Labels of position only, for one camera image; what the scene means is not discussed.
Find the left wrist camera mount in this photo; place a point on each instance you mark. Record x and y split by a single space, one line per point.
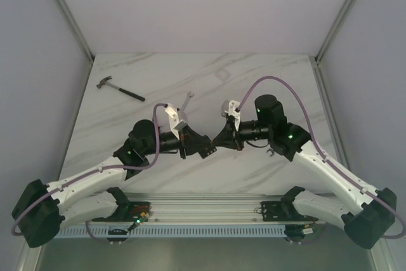
177 119

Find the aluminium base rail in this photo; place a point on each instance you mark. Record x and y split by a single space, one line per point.
197 217

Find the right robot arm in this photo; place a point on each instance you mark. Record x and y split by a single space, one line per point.
363 211

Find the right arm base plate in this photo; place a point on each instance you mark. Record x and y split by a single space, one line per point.
281 211

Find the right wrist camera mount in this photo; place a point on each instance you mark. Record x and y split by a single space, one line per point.
229 108

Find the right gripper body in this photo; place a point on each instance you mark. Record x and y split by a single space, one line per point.
238 139

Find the silver wrench centre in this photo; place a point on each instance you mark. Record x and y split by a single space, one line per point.
188 98

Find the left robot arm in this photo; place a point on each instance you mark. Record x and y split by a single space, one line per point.
44 209

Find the black handled hammer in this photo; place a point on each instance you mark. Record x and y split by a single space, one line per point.
106 82

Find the black fuse box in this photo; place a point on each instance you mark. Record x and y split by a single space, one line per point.
207 151

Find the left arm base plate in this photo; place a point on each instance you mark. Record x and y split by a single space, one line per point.
133 211

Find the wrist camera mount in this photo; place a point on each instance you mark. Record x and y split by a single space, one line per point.
177 119
229 108

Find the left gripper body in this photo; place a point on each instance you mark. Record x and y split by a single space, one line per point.
184 143

